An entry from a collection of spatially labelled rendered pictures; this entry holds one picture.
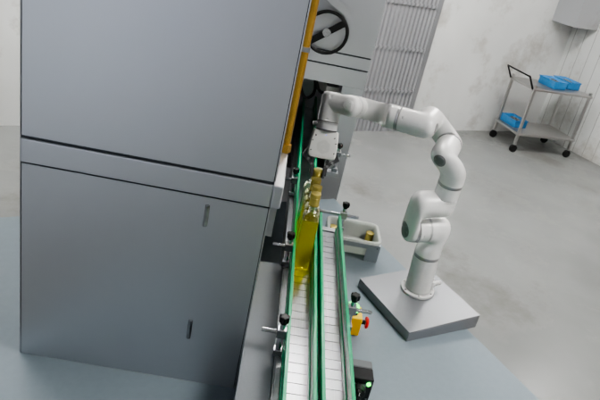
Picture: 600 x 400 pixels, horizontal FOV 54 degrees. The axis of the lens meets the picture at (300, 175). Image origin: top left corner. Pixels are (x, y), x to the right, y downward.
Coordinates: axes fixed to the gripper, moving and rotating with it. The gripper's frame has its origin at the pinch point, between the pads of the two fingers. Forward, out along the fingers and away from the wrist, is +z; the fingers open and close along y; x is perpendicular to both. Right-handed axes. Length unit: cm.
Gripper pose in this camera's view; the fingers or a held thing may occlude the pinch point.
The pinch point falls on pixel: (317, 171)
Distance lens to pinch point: 210.9
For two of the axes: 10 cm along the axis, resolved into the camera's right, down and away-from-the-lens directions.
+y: 9.8, 1.9, 0.5
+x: -0.2, -1.6, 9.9
